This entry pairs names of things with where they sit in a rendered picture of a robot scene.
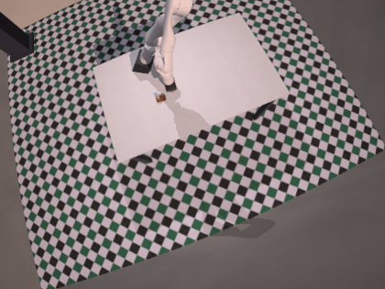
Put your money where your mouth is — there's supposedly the brown wooden tray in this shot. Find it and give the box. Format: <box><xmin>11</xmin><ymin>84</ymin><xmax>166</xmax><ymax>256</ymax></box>
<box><xmin>157</xmin><ymin>95</ymin><xmax>166</xmax><ymax>102</ymax></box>

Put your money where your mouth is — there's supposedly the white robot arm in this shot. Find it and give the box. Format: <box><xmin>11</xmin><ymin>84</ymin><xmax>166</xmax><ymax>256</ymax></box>
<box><xmin>139</xmin><ymin>0</ymin><xmax>193</xmax><ymax>81</ymax></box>

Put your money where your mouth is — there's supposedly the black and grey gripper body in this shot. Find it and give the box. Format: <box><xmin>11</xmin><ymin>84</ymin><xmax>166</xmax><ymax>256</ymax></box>
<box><xmin>162</xmin><ymin>75</ymin><xmax>177</xmax><ymax>92</ymax></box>

